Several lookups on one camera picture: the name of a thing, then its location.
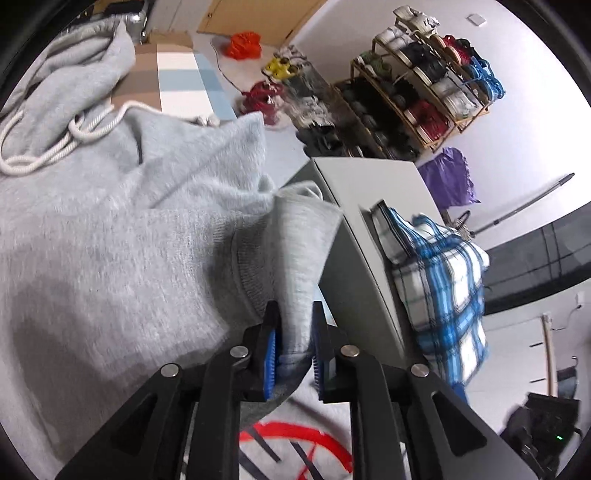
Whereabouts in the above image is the wooden shoe rack with shoes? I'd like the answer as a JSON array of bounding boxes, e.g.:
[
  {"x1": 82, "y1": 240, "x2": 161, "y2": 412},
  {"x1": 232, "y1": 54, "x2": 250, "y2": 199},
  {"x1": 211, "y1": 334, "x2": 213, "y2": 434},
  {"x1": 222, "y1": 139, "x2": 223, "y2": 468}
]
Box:
[{"x1": 335, "y1": 6, "x2": 505, "y2": 154}]

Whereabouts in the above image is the orange plastic bag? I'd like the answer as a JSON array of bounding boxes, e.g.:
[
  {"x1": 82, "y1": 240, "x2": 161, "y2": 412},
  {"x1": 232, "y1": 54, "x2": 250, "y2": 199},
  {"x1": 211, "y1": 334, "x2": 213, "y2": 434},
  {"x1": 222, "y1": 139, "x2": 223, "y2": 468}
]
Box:
[{"x1": 224, "y1": 31, "x2": 263, "y2": 61}]

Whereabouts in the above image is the purple plastic bag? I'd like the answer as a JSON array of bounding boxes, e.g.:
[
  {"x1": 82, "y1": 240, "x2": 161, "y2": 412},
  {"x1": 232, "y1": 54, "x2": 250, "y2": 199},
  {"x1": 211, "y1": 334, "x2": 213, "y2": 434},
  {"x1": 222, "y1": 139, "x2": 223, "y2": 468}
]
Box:
[{"x1": 418, "y1": 147, "x2": 481, "y2": 209}]

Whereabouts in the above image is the grey ottoman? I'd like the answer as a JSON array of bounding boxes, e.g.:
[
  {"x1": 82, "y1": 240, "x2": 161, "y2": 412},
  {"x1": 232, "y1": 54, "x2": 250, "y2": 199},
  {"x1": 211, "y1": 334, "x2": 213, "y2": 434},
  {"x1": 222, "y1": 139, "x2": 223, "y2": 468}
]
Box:
[{"x1": 277, "y1": 157, "x2": 462, "y2": 386}]

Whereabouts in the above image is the wooden door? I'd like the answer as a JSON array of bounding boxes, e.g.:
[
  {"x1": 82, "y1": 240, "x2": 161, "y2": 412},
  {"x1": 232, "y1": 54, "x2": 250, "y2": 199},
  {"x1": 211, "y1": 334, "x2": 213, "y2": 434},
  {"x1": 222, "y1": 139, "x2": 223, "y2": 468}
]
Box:
[{"x1": 198, "y1": 0, "x2": 326, "y2": 45}]

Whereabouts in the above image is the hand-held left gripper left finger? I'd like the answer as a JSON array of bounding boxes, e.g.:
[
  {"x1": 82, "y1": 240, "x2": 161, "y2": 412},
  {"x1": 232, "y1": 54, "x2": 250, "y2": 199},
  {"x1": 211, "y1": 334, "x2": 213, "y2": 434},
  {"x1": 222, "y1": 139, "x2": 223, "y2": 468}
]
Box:
[{"x1": 55, "y1": 300, "x2": 280, "y2": 480}]

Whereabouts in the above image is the black bag with green light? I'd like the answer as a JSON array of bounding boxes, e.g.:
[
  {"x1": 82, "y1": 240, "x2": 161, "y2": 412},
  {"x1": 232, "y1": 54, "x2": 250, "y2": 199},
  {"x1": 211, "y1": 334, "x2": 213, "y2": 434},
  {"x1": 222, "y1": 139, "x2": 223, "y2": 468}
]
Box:
[{"x1": 500, "y1": 391, "x2": 583, "y2": 477}]

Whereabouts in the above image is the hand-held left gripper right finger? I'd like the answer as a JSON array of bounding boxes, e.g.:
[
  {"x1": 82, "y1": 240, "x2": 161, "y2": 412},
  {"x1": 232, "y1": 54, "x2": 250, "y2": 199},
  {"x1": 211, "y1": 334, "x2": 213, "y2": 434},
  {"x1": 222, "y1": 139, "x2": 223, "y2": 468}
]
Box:
[{"x1": 311, "y1": 302, "x2": 550, "y2": 480}]

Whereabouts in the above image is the pair of yellow shoes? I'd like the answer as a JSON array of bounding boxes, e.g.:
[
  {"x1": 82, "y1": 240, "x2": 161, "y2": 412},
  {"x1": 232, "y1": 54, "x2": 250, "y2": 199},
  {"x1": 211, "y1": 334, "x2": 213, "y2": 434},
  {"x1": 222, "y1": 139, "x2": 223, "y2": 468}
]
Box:
[{"x1": 262, "y1": 55, "x2": 301, "y2": 80}]

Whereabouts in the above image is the row of shoes on floor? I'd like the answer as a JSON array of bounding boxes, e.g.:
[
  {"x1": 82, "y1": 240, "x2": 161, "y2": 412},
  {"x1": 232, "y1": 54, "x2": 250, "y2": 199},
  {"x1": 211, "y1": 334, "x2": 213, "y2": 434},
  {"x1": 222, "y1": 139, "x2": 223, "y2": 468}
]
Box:
[{"x1": 276, "y1": 46, "x2": 419, "y2": 160}]

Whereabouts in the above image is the metal mop pole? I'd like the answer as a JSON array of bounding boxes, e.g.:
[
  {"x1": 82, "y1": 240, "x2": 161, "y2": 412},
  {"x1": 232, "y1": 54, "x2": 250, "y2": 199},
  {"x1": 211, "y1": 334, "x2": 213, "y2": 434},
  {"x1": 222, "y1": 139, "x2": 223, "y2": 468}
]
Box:
[{"x1": 475, "y1": 172, "x2": 576, "y2": 232}]

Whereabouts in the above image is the pair of red shoes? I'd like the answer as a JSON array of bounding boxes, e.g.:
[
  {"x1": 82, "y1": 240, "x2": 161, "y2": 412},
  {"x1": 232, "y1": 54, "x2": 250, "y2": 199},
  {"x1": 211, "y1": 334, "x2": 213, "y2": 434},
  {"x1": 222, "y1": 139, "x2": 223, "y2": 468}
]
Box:
[{"x1": 239, "y1": 80, "x2": 283, "y2": 114}]

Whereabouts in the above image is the wooden stick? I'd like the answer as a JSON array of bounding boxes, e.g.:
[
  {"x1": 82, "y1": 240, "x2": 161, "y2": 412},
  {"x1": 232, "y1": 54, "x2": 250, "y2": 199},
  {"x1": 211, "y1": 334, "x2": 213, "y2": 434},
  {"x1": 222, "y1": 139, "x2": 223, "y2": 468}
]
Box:
[{"x1": 542, "y1": 313, "x2": 558, "y2": 398}]

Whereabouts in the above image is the grey hoodie with red print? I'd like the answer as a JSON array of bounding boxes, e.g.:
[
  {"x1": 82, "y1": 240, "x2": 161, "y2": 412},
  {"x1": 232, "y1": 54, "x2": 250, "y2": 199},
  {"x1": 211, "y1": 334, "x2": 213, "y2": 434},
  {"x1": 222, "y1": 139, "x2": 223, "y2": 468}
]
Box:
[{"x1": 0, "y1": 21, "x2": 354, "y2": 480}]

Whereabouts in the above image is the black framed glass door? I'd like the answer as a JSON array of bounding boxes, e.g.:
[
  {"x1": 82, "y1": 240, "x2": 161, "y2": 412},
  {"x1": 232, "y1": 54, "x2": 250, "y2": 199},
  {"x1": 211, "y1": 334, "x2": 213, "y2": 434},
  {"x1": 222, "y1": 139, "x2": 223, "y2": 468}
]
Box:
[{"x1": 482, "y1": 200, "x2": 591, "y2": 315}]

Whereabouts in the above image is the blue and white plaid bag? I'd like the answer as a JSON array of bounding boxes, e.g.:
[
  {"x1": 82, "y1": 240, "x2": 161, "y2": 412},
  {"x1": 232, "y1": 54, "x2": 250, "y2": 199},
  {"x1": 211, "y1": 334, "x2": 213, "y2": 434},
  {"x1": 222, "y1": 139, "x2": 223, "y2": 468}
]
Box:
[{"x1": 370, "y1": 200, "x2": 491, "y2": 387}]

